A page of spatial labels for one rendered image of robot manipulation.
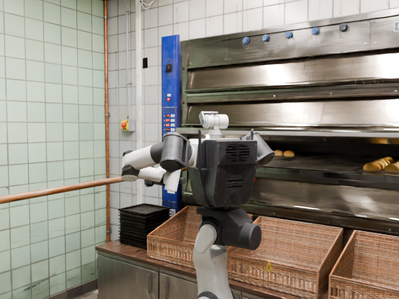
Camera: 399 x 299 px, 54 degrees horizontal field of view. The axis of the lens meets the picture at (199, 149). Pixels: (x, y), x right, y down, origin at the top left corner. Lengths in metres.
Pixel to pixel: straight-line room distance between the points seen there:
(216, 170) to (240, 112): 1.19
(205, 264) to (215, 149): 0.56
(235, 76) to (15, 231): 1.94
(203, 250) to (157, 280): 0.89
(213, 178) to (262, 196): 1.09
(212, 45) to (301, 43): 0.67
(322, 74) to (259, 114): 0.49
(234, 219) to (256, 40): 1.42
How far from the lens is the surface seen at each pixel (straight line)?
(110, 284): 3.03
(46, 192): 1.81
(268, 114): 2.67
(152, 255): 2.71
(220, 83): 2.85
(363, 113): 2.47
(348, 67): 2.52
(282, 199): 2.66
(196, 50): 3.04
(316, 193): 2.59
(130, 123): 3.35
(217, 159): 1.62
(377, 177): 2.47
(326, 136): 2.37
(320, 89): 2.54
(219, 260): 1.92
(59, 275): 3.54
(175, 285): 2.59
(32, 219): 3.28
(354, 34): 2.55
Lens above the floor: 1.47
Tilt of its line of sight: 4 degrees down
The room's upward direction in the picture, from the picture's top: straight up
